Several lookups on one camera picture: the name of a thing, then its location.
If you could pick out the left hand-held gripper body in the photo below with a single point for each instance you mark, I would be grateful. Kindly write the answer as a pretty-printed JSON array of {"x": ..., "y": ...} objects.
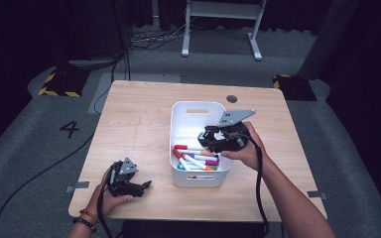
[{"x": 125, "y": 167}]

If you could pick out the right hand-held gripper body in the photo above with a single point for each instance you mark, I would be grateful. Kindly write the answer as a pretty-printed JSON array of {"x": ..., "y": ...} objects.
[{"x": 234, "y": 117}]

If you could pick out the salmon capped white marker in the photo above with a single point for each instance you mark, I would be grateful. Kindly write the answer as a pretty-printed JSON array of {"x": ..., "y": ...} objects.
[{"x": 207, "y": 153}]

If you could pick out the purple capped white marker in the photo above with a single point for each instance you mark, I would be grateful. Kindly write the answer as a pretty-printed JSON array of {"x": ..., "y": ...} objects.
[{"x": 190, "y": 155}]

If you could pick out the white plastic bin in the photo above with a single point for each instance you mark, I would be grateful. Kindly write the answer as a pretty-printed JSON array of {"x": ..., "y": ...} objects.
[{"x": 190, "y": 124}]

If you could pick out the magenta capped white marker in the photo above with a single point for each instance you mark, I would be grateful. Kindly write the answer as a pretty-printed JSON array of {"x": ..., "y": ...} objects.
[{"x": 212, "y": 162}]

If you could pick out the orange capped white marker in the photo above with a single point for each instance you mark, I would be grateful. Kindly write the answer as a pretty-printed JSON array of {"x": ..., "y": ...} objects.
[{"x": 195, "y": 162}]

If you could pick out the green capped white marker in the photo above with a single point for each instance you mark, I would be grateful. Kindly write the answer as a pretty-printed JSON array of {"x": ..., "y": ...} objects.
[{"x": 215, "y": 167}]

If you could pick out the person's left hand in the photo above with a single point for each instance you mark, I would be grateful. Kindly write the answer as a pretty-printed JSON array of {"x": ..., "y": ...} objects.
[{"x": 101, "y": 198}]

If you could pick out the person's right hand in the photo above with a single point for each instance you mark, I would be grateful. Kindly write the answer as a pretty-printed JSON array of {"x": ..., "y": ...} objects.
[{"x": 249, "y": 155}]

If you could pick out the grey round table grommet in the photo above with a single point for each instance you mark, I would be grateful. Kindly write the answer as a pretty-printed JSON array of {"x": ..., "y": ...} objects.
[{"x": 231, "y": 98}]

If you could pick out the grey tape piece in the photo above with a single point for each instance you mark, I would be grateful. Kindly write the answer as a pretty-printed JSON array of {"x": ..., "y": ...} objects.
[
  {"x": 81, "y": 185},
  {"x": 317, "y": 195}
]

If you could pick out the black yellow striped base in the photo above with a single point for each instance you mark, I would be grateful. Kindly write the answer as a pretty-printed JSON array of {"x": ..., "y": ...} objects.
[
  {"x": 63, "y": 84},
  {"x": 294, "y": 87}
]

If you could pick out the person's dark clothing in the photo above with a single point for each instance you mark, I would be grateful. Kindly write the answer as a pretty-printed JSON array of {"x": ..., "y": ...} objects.
[{"x": 195, "y": 231}]

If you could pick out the white metal stand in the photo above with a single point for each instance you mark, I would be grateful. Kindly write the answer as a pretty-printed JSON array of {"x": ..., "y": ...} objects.
[{"x": 223, "y": 10}]

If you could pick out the black upright pole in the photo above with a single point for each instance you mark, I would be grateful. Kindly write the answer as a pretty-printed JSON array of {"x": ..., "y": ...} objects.
[{"x": 122, "y": 33}]

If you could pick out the grey slanted post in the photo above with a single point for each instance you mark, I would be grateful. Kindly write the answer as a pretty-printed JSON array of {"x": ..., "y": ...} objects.
[{"x": 330, "y": 33}]

